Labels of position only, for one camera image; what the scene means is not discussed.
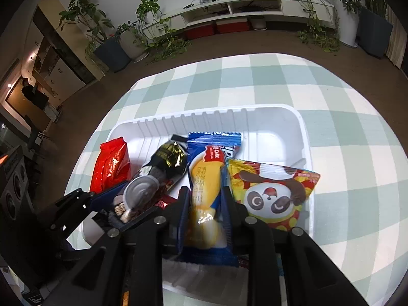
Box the beige curtain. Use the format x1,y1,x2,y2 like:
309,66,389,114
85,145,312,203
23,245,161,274
384,13,408,77

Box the tangle of cables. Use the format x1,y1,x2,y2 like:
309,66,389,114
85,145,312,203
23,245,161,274
183,0,222,9

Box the trailing vine plant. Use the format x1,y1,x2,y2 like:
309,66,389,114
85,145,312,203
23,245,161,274
290,0,341,53

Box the yellow panda print packet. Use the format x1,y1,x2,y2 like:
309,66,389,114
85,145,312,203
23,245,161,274
226,159,321,232

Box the trailing pothos plant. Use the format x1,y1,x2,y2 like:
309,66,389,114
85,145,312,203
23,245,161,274
135,0,192,62

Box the large red snack bag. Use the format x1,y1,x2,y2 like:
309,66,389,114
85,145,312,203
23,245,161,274
90,137,132,195

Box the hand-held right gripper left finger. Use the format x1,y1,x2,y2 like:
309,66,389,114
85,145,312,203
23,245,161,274
43,186,192,306

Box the tall leafy tree plant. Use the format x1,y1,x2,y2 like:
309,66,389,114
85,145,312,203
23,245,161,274
59,0,115,52

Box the black and gold cake packet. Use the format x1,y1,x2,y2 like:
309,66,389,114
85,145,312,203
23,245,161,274
113,134,188,224

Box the blue cake packet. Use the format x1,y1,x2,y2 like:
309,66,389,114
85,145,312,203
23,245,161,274
177,131,243,266

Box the grey ribbed plant pot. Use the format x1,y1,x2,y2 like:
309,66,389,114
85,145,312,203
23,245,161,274
119,32,149,62

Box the black speaker cabinet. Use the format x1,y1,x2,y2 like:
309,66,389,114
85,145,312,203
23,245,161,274
0,147,35,227

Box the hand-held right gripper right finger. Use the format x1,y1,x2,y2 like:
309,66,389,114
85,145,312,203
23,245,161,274
221,185,367,306

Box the green checked tablecloth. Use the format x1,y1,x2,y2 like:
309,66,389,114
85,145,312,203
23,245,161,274
64,53,408,306

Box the white plastic tray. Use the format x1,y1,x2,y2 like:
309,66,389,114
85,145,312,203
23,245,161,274
81,103,317,297

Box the white cabinet doors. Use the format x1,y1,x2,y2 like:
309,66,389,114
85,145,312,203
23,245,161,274
19,3,96,103

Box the small green plant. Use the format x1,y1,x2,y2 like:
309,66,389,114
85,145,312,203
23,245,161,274
115,21,137,37

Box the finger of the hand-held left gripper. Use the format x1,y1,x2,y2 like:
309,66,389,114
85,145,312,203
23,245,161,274
104,206,160,232
34,182,129,232

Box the red storage box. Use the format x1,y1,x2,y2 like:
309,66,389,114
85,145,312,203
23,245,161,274
185,25,215,40
216,20,248,34

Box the white television cabinet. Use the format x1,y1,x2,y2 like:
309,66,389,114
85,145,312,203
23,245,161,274
166,0,338,28

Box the dark blue square planter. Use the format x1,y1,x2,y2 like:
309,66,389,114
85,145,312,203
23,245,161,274
93,36,132,72
357,8,393,59

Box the tall white plant pot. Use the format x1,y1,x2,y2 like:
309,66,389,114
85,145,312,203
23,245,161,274
335,2,361,48

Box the small dark red packet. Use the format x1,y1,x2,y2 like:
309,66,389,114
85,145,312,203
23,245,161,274
155,196,177,211

